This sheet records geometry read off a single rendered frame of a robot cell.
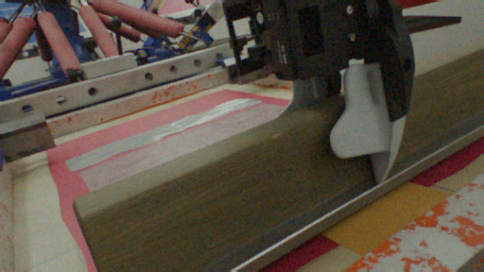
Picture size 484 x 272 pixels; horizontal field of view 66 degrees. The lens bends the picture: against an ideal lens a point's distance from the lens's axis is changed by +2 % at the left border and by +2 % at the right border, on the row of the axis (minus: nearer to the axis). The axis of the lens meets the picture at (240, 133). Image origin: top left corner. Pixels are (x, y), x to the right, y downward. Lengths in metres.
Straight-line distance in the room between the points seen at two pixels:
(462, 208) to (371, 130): 0.07
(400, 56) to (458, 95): 0.14
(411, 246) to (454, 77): 0.18
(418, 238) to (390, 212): 0.09
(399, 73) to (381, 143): 0.05
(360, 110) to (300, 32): 0.07
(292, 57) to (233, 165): 0.07
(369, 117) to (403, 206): 0.10
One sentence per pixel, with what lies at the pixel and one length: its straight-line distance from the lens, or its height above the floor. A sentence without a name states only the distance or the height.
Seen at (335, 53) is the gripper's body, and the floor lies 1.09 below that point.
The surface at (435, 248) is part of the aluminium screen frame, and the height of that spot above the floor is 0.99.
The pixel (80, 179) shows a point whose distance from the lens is 0.56.
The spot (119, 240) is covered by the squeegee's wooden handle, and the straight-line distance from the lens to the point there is 0.21.
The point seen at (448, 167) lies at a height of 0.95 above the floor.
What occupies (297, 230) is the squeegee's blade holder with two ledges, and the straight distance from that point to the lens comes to 0.25.
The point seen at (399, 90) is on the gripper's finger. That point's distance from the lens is 0.26.
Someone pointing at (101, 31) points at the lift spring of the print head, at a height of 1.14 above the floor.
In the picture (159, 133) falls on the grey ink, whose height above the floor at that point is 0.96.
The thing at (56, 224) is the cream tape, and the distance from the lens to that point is 0.45.
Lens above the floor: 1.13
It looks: 19 degrees down
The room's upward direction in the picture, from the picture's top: 12 degrees counter-clockwise
